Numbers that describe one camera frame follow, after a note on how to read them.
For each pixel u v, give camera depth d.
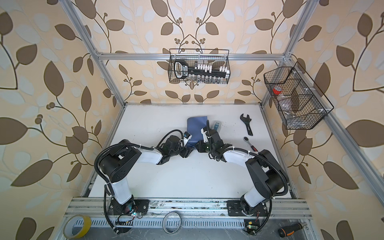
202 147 0.80
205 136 0.82
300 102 0.75
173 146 0.76
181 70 0.85
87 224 0.71
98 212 0.73
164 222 0.71
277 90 0.85
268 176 0.45
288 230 0.66
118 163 0.50
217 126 1.01
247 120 1.08
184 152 0.84
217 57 0.91
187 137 0.84
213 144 0.71
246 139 0.99
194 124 1.01
